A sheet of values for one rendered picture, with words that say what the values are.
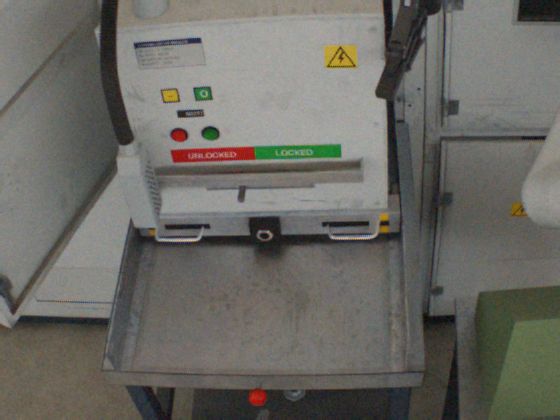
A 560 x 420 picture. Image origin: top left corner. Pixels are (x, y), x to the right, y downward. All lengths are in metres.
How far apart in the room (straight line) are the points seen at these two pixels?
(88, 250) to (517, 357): 1.41
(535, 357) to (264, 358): 0.51
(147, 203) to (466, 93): 0.78
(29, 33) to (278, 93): 0.52
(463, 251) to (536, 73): 0.65
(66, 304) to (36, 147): 1.04
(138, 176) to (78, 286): 1.13
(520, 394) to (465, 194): 0.77
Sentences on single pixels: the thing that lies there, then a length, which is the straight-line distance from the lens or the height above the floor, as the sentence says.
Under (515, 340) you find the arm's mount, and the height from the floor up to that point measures 1.05.
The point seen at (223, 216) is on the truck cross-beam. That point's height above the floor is 0.92.
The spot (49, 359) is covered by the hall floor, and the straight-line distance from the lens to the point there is 2.67.
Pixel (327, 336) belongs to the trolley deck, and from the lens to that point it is 1.51.
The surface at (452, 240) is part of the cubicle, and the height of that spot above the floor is 0.43.
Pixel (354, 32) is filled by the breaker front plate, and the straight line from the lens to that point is 1.31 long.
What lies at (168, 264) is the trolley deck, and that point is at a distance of 1.66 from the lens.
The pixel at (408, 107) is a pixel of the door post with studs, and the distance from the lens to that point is 1.87.
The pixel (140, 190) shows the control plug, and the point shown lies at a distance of 1.45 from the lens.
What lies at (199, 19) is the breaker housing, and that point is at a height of 1.39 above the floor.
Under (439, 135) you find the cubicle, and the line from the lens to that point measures 1.94.
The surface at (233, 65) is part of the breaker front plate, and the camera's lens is 1.37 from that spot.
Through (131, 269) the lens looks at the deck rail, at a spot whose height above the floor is 0.87.
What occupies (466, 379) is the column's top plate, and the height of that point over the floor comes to 0.75.
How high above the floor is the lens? 2.11
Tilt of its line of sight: 47 degrees down
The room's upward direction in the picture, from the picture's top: 8 degrees counter-clockwise
